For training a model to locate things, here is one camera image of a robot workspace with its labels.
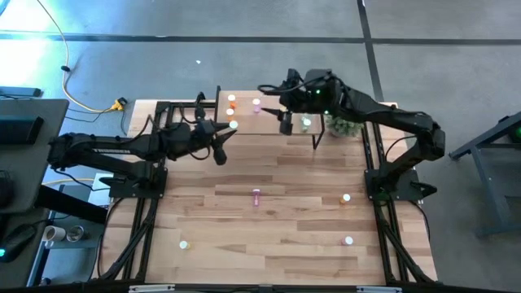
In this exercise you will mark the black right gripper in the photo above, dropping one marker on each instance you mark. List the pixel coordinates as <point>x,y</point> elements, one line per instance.
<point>313,95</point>

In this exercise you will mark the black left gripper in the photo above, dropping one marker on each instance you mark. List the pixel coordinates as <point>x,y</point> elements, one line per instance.
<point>203,136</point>

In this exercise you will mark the orange medicine bottle white cap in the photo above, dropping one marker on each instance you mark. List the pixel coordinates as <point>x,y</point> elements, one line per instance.
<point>230,112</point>
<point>346,198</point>
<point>231,98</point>

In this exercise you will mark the pink medicine bottle white cap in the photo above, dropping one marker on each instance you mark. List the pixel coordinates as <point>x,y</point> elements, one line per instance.
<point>256,101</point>
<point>256,198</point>
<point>348,240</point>

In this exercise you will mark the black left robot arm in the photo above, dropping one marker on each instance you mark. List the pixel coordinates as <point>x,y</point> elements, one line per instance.
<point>122,146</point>

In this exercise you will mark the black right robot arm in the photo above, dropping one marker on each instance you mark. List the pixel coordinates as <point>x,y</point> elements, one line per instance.
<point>386,118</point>

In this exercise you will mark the green succulent in patterned pot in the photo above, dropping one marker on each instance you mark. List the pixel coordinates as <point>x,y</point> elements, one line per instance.
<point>344,128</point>

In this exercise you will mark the black beam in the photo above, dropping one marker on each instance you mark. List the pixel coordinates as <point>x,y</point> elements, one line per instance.
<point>73,205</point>

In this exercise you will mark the silver aluminium extrusion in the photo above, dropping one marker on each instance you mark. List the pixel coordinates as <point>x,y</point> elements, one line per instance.
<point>150,288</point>
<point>378,289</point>

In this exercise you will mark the shiny metal cup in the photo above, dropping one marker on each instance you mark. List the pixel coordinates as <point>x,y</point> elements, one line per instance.
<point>75,233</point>

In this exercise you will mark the white paper cup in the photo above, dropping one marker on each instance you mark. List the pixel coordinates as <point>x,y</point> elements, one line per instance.
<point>54,233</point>

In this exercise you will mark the black box device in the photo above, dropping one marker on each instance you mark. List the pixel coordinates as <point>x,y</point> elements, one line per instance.
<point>20,129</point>

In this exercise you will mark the dark grey flat device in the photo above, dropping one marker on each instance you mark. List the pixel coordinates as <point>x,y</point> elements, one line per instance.
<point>20,91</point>

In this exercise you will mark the black computer mouse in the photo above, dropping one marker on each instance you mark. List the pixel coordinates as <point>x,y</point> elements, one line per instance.
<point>20,238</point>

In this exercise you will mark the dark metal cart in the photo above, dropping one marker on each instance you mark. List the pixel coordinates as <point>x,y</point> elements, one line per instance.
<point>490,187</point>

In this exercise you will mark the green ball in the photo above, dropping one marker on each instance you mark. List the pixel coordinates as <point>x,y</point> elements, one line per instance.
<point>517,134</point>

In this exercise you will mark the grey low desk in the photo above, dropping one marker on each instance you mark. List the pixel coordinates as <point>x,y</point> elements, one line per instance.
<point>24,272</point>

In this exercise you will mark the wooden shelf with black frame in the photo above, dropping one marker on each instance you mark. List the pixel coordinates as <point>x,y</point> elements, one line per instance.
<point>244,130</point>

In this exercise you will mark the black metal rig frame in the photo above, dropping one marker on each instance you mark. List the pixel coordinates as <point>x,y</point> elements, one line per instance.
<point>162,106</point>

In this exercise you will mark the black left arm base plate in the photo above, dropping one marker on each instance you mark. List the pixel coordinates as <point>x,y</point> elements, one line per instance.
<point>134,192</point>

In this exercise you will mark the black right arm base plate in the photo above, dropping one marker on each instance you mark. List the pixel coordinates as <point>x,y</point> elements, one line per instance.
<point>409,192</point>

